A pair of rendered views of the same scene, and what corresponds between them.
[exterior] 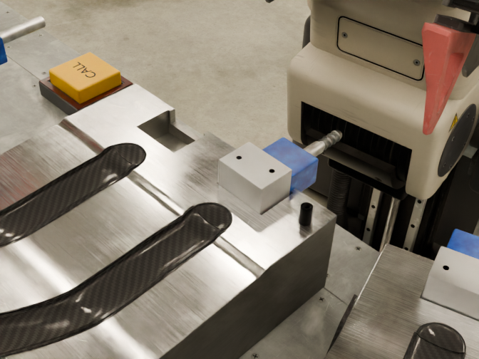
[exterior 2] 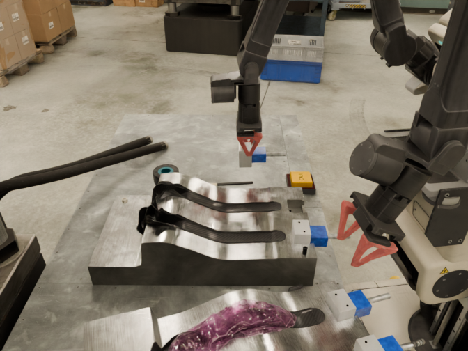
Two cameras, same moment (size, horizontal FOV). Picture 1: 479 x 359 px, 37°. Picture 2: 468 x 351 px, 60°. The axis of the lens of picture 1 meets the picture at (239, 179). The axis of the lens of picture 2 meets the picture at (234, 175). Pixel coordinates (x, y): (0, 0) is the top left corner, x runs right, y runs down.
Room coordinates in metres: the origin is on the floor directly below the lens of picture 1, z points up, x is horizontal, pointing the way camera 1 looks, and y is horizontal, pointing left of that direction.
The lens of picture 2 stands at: (-0.14, -0.41, 1.53)
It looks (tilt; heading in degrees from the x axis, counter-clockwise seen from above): 34 degrees down; 47
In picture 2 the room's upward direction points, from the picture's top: straight up
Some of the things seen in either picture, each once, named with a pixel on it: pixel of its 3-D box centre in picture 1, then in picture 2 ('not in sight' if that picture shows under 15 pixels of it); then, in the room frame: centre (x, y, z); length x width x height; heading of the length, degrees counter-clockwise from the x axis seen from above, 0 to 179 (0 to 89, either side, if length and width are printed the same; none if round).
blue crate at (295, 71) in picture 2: not in sight; (292, 65); (3.09, 2.18, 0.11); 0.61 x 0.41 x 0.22; 125
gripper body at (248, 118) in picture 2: not in sight; (248, 112); (0.56, 0.28, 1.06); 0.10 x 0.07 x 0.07; 47
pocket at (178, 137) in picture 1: (174, 144); (296, 212); (0.52, 0.06, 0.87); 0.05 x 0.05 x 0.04; 47
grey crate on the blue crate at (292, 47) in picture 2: not in sight; (293, 47); (3.09, 2.18, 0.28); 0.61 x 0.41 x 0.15; 125
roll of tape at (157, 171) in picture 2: not in sight; (166, 175); (0.42, 0.49, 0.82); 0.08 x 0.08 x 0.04
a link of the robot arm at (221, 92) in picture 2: not in sight; (233, 80); (0.52, 0.30, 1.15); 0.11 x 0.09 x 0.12; 142
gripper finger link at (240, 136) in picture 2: not in sight; (248, 138); (0.55, 0.27, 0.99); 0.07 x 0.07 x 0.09; 47
